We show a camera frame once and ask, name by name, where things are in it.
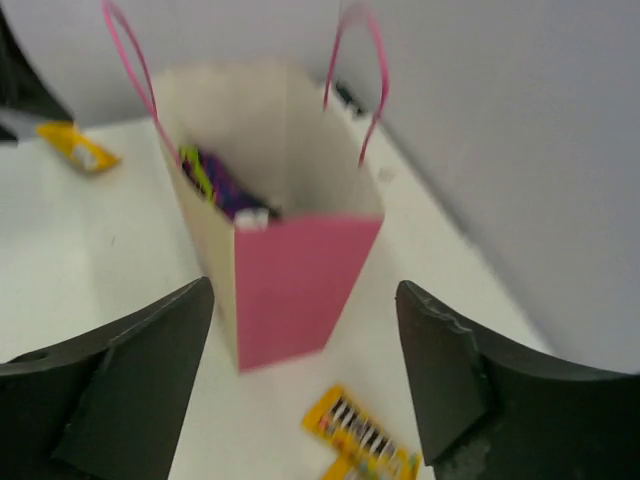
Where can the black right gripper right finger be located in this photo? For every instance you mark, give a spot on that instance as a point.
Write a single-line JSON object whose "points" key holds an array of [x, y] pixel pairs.
{"points": [[488, 407]]}

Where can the cream pink paper bag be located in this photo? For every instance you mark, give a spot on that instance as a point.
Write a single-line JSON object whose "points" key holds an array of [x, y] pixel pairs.
{"points": [[280, 289]]}

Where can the purple candy snack bag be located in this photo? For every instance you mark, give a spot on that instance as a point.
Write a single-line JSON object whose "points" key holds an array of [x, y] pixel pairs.
{"points": [[210, 176]]}

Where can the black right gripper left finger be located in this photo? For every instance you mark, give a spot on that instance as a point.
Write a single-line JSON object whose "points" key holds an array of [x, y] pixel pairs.
{"points": [[109, 403]]}

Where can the yellow M&M's candy packet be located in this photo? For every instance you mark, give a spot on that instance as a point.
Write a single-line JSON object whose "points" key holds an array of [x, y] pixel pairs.
{"points": [[365, 449]]}

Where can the yellow snack packet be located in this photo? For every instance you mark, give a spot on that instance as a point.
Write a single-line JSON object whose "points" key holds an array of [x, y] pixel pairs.
{"points": [[83, 153]]}

